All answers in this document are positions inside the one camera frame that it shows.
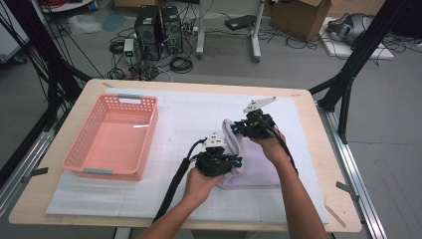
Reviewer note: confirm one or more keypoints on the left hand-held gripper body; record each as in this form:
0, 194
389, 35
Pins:
214, 162

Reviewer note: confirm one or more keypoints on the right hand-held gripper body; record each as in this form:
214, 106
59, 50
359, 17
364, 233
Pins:
258, 127

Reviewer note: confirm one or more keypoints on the lilac printed towel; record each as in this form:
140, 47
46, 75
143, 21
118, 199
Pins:
255, 169

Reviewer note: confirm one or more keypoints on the pink plastic basket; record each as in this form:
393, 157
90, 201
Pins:
112, 146

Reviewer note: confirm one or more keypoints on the person's right hand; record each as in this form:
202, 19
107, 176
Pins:
273, 149

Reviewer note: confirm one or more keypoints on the person's left hand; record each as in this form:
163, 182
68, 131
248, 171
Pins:
199, 187

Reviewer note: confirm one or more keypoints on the white metal stand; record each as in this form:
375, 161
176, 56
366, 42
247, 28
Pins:
200, 33

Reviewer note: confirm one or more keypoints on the black flat device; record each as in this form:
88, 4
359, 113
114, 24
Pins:
240, 22

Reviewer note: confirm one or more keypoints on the thin wooden stick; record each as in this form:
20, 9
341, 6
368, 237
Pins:
335, 215

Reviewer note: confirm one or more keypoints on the white foam board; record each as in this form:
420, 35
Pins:
341, 49

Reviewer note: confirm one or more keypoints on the slim black computer tower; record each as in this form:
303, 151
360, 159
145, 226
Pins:
171, 30

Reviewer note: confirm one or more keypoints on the brown cardboard box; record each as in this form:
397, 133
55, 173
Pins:
298, 18

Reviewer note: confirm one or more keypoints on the large black computer tower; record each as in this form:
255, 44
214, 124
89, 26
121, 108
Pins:
147, 30

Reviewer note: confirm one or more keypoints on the small white power device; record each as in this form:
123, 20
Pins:
128, 46

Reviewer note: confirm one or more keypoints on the grey rounded device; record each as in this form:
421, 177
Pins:
351, 28

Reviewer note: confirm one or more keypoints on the clear plastic bag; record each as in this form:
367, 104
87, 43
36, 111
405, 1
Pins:
84, 24

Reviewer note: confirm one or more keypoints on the grey metal bracket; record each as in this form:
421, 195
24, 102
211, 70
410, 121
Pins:
36, 172
345, 187

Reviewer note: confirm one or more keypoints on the aluminium rail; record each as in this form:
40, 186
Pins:
355, 176
23, 169

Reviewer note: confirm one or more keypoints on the black metal frame post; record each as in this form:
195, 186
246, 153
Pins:
365, 43
40, 49

